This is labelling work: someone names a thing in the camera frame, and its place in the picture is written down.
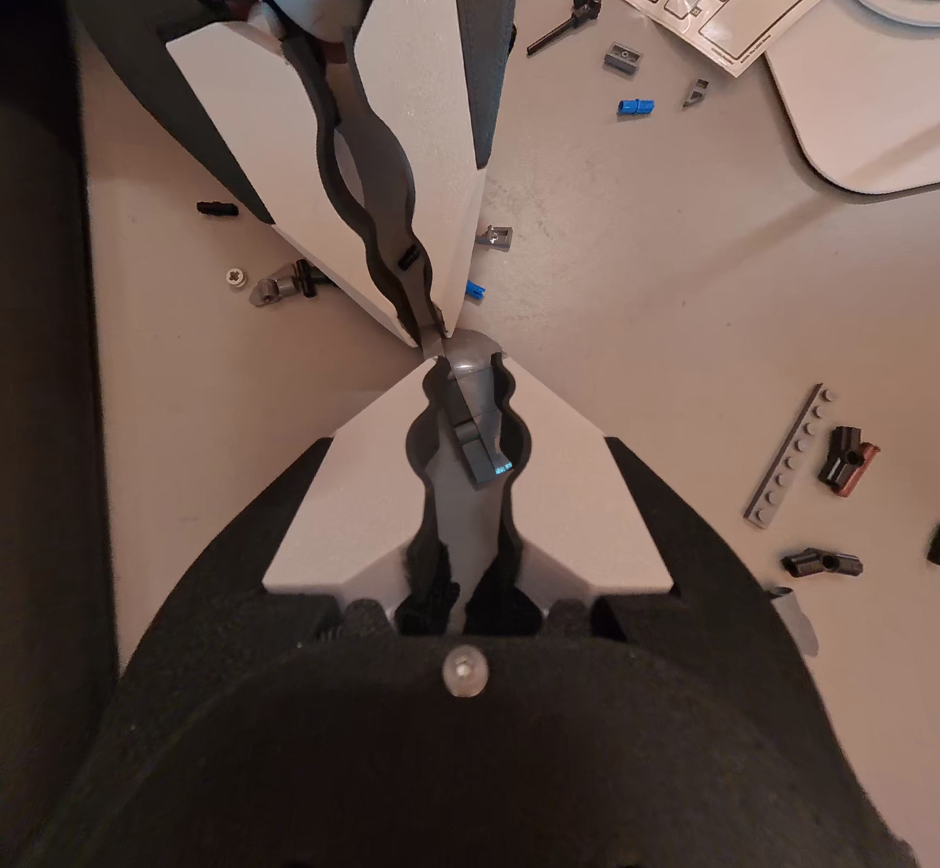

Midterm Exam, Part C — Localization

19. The light grey curved lego panel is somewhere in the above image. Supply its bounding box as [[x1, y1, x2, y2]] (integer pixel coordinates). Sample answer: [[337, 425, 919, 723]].
[[771, 586, 820, 656]]

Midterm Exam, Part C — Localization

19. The black and grey lego linkage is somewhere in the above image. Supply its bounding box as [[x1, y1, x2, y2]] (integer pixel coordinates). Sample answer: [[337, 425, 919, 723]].
[[257, 258, 331, 307]]

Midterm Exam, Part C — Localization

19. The black lego bar with clip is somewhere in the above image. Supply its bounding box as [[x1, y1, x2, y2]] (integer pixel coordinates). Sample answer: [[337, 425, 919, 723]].
[[525, 0, 603, 57]]

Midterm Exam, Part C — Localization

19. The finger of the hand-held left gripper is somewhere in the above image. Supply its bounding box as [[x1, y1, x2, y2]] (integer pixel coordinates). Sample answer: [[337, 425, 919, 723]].
[[164, 20, 428, 349], [351, 0, 487, 338]]

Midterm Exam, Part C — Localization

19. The black and red lego connector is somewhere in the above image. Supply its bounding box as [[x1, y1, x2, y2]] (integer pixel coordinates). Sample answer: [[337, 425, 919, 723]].
[[819, 426, 881, 498]]

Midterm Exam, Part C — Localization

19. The long grey studded lego plate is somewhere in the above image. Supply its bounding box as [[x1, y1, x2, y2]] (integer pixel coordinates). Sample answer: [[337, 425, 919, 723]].
[[744, 383, 840, 530]]

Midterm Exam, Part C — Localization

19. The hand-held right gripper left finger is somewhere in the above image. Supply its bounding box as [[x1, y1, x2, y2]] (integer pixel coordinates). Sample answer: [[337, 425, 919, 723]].
[[262, 356, 449, 615]]

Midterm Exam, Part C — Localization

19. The dark perforated panel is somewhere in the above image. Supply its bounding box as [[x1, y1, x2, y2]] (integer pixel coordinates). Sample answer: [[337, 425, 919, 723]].
[[0, 0, 118, 868]]

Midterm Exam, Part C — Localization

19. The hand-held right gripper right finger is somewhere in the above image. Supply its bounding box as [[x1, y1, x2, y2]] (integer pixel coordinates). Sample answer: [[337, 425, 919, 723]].
[[493, 352, 674, 615]]

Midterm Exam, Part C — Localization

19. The dark grey domed lego assembly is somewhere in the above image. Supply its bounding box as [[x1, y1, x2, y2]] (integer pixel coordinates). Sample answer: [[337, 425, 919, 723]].
[[433, 330, 515, 491]]

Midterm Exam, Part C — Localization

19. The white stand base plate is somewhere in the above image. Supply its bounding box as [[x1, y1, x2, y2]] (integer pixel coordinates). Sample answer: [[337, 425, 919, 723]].
[[764, 0, 940, 195]]

